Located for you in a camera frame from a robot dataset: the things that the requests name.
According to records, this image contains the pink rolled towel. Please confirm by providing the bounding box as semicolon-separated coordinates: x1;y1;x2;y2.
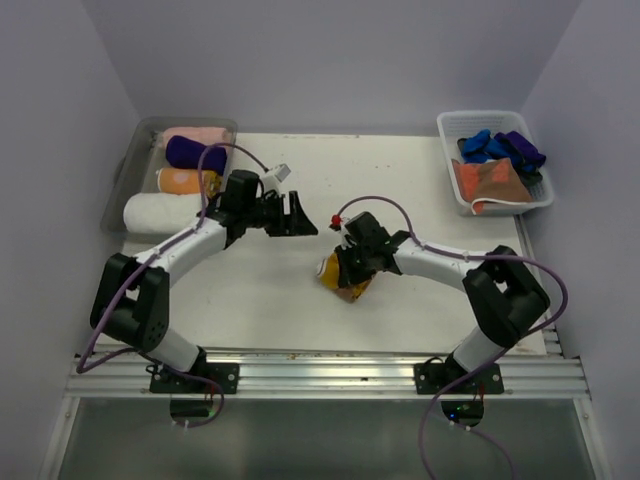
160;126;232;148

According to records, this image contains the blue towel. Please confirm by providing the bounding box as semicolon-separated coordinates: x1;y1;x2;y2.
458;129;509;164

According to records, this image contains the purple towel in basket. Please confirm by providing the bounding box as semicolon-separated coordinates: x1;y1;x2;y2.
494;131;546;173

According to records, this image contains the grey plastic tray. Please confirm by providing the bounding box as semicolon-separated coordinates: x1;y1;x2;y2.
100;116;238;244

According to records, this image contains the orange rolled towel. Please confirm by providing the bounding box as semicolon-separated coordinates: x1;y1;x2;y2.
156;167;223;197

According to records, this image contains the yellow bear towel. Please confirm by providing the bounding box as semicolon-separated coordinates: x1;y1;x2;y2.
316;253;372;303

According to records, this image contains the brown orange towel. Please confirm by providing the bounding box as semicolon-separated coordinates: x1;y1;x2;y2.
451;158;533;215

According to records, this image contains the purple rolled towel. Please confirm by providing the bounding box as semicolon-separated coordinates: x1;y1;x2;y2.
165;136;227;175

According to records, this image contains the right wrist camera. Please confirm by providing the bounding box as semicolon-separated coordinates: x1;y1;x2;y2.
329;214;349;248

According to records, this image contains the white rolled towel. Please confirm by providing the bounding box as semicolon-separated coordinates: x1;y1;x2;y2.
123;193;202;235

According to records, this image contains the dark green towel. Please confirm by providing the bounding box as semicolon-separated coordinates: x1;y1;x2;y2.
517;170;543;190

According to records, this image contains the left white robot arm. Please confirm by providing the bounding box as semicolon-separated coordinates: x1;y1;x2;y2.
90;169;318;395

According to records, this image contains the aluminium mounting rail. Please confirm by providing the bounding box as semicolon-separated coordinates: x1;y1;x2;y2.
64;329;590;400

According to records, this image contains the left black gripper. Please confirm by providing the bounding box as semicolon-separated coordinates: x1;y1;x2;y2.
243;191;317;237

